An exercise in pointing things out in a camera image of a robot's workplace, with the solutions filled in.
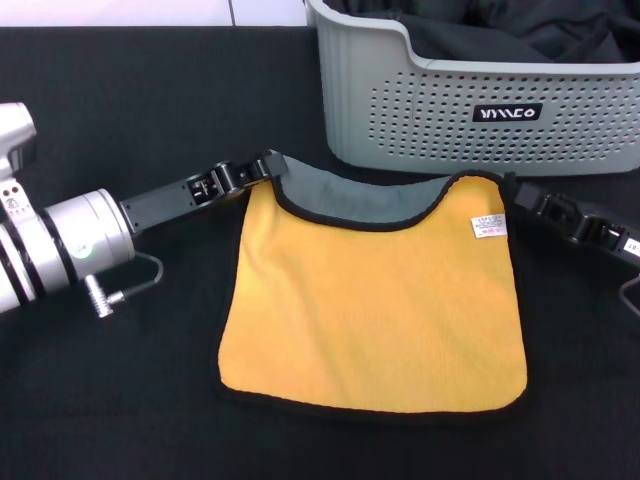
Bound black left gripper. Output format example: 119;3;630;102
119;148;290;234

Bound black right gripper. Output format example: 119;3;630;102
503;171;640;267

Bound grey and yellow towel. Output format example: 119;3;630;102
217;152;529;416

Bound grey perforated storage box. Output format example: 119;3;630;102
304;0;640;177

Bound black tablecloth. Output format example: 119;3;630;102
0;25;640;480

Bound black cloth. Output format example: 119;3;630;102
324;0;640;65

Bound right arm connector cable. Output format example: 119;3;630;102
617;272;640;317

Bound arm connector cable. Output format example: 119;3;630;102
617;272;640;317
83;254;165;319

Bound left arm connector cable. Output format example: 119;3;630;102
83;254;165;319

